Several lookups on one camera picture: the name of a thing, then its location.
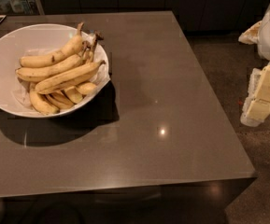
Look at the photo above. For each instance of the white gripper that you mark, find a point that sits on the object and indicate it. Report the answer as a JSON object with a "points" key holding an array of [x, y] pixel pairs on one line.
{"points": [[256, 106]]}

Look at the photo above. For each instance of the long front yellow banana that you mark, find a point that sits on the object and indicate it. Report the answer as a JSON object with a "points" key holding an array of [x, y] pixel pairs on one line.
{"points": [[68, 78]]}

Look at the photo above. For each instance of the short right yellow banana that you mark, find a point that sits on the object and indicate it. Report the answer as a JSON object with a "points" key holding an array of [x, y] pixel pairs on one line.
{"points": [[86, 88]]}

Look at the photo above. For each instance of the lower right yellow banana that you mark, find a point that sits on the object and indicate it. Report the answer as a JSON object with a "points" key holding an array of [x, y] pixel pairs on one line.
{"points": [[73, 95]]}

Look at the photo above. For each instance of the lower middle yellow banana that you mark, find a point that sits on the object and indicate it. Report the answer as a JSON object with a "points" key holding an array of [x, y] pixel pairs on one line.
{"points": [[60, 97]]}

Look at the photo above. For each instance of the small lower yellow banana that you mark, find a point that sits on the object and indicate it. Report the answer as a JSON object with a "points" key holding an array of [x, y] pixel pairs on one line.
{"points": [[55, 102]]}

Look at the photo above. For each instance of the lower left yellow banana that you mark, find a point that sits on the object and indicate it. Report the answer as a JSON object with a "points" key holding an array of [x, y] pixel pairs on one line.
{"points": [[40, 102]]}

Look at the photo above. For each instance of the top yellow banana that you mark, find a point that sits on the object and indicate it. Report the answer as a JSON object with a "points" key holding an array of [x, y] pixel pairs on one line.
{"points": [[73, 46]]}

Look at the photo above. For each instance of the white bowl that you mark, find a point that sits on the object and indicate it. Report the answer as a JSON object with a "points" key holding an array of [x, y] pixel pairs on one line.
{"points": [[33, 39]]}

